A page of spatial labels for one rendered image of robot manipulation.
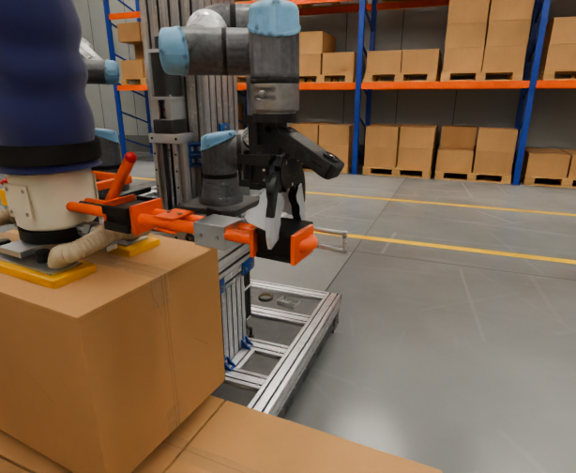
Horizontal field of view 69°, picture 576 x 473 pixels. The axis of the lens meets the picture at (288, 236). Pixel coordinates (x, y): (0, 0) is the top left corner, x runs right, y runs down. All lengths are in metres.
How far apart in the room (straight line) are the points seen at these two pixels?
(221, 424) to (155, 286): 0.48
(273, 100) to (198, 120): 1.01
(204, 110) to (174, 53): 0.86
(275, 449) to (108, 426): 0.43
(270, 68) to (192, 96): 1.00
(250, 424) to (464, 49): 7.19
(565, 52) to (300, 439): 7.34
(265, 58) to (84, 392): 0.66
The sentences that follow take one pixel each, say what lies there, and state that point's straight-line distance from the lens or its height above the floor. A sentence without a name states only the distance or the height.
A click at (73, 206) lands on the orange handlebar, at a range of 1.02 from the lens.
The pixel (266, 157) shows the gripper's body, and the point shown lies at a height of 1.29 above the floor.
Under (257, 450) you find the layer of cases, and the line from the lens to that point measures 1.18.
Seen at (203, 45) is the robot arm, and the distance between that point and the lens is 0.76.
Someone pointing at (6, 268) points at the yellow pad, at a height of 1.03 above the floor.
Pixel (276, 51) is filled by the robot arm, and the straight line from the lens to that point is 0.65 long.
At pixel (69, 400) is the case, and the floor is 0.82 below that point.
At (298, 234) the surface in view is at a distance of 0.67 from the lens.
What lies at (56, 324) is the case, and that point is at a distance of 0.87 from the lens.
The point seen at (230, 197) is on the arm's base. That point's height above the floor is 1.06.
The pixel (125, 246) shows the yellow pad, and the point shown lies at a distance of 1.08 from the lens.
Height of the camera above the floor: 1.38
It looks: 18 degrees down
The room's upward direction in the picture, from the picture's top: straight up
